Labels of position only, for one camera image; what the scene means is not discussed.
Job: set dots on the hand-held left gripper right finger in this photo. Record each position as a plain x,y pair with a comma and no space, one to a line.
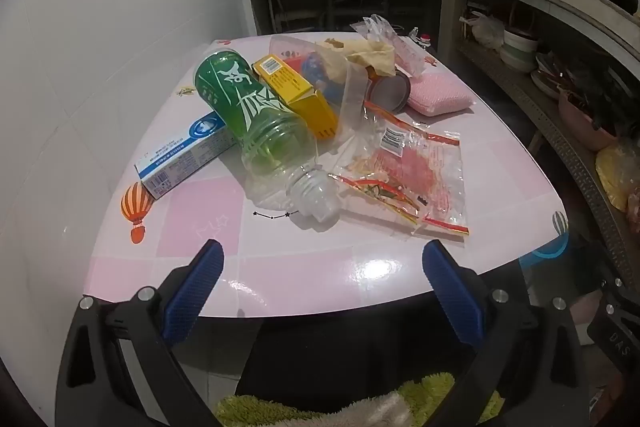
452,299

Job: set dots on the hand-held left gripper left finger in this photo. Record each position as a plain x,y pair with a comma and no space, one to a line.
195,294

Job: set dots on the yellow white medicine box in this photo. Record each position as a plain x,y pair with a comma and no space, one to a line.
300,97

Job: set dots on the green shaggy mat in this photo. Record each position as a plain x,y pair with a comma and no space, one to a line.
435,387

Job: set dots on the small red gold wrapper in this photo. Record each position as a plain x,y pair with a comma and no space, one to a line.
380,194

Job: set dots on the clear red print wrapper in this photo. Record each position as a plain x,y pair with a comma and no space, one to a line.
430,162

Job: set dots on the blue white toothpaste box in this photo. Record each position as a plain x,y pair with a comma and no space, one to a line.
185,152

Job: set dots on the yellow plastic bag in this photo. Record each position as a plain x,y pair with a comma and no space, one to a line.
615,172

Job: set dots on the grey perforated plastic crate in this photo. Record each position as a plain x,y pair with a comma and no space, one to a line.
565,142

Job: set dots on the green label plastic bottle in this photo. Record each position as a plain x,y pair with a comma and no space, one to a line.
235,97

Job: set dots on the pink sponge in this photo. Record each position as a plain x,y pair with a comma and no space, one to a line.
440,94

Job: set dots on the pink basin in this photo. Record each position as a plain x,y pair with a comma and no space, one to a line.
580,122

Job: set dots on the blue printed wrapper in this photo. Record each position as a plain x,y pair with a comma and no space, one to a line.
317,72

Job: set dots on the stack of white bowls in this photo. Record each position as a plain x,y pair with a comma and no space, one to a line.
520,52

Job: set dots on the clear plastic bag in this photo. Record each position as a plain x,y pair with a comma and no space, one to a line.
402,47

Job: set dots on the crumpled beige paper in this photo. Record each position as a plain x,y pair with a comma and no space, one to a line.
372,54

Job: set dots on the white plastic bag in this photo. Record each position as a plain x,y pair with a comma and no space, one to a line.
487,32

